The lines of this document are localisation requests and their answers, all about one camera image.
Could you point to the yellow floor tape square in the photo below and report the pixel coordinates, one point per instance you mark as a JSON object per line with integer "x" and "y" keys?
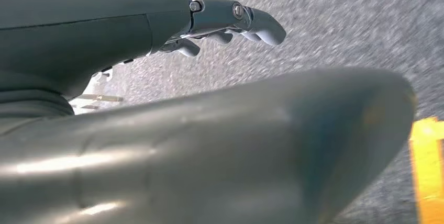
{"x": 428, "y": 174}

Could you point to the ribbed grey left arm sleeve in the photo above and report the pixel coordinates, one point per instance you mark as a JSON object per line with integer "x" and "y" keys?
{"x": 31, "y": 106}

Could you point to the white floor object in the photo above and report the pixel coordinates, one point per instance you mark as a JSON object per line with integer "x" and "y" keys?
{"x": 85, "y": 106}

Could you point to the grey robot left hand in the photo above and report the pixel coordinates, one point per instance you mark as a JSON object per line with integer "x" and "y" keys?
{"x": 86, "y": 24}

